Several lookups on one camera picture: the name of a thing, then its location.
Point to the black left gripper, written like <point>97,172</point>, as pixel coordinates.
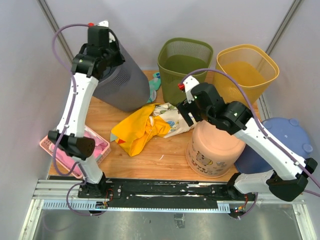
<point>119,58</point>

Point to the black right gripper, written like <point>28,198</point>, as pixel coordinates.
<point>184,108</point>

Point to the grey slatted waste basket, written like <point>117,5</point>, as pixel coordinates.
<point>124,87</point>

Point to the green slatted waste basket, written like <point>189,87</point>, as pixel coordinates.
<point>178,57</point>

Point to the peach capybara plastic bucket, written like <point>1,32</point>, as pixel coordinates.
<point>212,152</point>

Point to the blue plastic bucket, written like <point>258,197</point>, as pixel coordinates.
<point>289,132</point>

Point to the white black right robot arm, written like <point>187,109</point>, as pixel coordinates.
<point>288,177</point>

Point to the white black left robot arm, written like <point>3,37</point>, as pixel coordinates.
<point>101,52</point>

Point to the white cartoon print cloth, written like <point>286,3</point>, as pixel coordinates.
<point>173,122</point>

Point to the teal white patterned cloth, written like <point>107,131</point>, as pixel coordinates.
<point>154,86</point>

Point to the yellow cloth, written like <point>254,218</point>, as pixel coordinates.
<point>133,133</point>

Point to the yellow slatted waste basket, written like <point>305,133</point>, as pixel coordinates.
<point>250,67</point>

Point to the pink plastic basket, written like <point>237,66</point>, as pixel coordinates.
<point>48,146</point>

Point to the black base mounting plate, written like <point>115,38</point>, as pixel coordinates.
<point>160,195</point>

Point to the pink cloth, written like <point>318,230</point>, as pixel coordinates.
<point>101,150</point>

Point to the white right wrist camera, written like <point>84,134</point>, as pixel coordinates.
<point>187,85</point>

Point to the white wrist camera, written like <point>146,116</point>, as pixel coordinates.
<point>187,85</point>
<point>108,35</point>

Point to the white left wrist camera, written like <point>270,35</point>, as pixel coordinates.
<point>108,35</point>

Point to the aluminium frame rail right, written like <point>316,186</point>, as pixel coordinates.
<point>290,14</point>

